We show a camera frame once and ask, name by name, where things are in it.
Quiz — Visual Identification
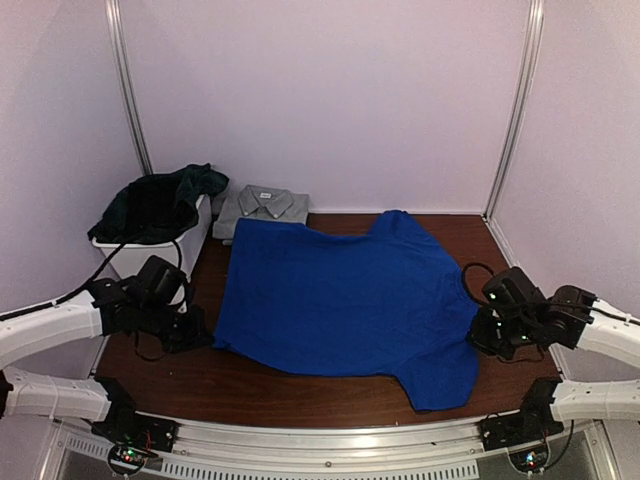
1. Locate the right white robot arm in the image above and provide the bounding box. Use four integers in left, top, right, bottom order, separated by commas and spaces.
467, 267, 639, 442

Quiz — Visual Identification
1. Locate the folded grey button shirt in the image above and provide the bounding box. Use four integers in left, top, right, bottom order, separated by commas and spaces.
212, 185, 310, 245

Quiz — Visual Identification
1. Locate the right aluminium frame post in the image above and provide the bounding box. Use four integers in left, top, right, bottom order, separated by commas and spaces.
483, 0, 545, 223

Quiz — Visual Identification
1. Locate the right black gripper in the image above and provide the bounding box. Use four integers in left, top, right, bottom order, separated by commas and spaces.
466, 307, 539, 362

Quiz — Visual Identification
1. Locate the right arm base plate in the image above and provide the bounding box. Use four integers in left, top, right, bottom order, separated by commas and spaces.
478, 410, 564, 451

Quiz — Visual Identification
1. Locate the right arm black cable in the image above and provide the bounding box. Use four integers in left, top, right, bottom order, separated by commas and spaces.
459, 262, 501, 306

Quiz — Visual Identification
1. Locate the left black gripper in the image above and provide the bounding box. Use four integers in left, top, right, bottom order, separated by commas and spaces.
139, 300, 214, 355

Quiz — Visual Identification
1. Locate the left aluminium frame post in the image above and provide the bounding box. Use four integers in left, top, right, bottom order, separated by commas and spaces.
104, 0, 153, 175

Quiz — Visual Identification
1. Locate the front aluminium rail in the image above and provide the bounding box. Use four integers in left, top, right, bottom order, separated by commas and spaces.
49, 394, 611, 480

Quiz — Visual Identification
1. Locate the blue t-shirt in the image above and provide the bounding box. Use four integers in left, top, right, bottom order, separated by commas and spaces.
213, 211, 479, 411

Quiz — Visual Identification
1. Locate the white plastic laundry bin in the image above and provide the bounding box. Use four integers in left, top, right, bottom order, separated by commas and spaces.
110, 195, 212, 278

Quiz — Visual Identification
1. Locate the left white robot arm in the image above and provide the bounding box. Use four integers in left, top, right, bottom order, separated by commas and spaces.
1, 255, 210, 444

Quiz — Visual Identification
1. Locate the dark green plaid shirt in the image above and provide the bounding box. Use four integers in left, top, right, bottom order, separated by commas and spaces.
88, 164, 229, 245

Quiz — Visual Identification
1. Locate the aluminium frame post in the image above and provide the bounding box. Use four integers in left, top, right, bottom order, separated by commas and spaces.
104, 0, 153, 175
483, 0, 545, 223

